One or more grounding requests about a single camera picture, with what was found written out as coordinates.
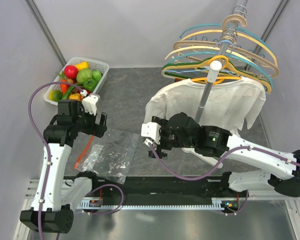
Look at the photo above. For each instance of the green hanger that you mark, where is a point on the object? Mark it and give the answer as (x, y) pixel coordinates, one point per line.
(203, 66)

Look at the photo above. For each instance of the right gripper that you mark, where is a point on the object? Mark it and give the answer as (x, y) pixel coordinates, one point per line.
(163, 128)

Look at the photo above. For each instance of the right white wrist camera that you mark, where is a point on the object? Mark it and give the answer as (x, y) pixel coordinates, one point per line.
(151, 133)

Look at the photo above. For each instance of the small green fruit toy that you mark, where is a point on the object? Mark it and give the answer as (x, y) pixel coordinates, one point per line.
(97, 75)

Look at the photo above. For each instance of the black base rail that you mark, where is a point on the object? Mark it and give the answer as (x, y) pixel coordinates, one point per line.
(163, 193)

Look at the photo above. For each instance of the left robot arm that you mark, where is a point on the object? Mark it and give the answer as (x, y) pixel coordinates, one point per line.
(52, 210)

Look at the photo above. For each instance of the beige wooden hanger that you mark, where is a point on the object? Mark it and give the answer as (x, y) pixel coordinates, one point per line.
(240, 50)

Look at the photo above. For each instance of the white t-shirt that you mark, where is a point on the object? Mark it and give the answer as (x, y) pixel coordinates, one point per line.
(229, 106)

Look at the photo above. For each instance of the green cabbage toy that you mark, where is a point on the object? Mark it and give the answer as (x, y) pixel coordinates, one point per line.
(83, 75)

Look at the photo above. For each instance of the teal hanger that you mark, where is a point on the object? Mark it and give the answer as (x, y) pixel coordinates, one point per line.
(241, 33)

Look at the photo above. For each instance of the yellow green mango toy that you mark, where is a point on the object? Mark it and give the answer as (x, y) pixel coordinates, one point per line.
(55, 95)

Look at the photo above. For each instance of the orange carrot toy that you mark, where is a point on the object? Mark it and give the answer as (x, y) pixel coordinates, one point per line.
(64, 86)

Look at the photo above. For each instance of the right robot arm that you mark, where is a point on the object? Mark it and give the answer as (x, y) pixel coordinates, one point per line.
(278, 171)

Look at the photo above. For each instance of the red apple toy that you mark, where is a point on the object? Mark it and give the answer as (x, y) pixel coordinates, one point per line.
(70, 72)

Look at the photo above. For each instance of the white plastic basket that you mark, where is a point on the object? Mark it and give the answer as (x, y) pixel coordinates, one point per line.
(92, 64)

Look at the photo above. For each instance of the clothes rack stand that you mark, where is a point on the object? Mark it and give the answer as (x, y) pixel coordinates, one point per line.
(223, 46)

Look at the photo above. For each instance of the green bell pepper toy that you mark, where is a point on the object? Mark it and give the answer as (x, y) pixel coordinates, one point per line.
(90, 84)

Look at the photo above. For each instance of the orange plastic hanger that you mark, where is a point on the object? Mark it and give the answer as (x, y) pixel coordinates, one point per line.
(216, 64)

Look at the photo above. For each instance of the yellow orange fruit toy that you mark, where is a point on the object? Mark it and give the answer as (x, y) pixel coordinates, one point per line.
(75, 96)

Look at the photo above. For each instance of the clear zip top bag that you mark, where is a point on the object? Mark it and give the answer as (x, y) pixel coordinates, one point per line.
(109, 157)

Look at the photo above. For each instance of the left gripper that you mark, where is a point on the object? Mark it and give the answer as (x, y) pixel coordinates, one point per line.
(95, 129)

